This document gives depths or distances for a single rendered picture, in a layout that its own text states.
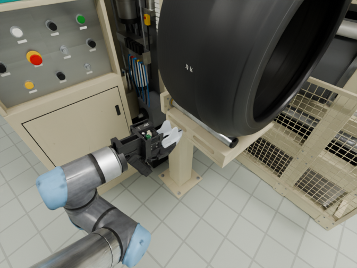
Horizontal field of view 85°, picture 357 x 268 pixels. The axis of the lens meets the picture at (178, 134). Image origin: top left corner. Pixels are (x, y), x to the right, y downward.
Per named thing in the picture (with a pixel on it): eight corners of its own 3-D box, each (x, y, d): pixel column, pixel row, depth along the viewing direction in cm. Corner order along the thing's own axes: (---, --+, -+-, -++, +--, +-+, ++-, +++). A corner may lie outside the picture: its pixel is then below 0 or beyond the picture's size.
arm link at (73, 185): (44, 194, 43) (28, 169, 37) (94, 170, 49) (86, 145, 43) (56, 222, 38) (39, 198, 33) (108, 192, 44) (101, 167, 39)
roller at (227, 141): (170, 97, 86) (178, 94, 89) (169, 105, 89) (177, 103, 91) (233, 141, 67) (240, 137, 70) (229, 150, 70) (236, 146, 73)
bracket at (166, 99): (161, 111, 91) (159, 93, 84) (218, 82, 109) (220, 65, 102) (165, 115, 89) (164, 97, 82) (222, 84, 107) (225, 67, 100)
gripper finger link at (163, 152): (179, 144, 53) (153, 159, 48) (179, 149, 54) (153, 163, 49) (169, 135, 55) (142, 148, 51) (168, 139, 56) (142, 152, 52)
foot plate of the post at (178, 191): (158, 176, 164) (157, 174, 163) (181, 159, 176) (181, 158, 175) (178, 199, 150) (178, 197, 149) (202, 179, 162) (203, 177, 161)
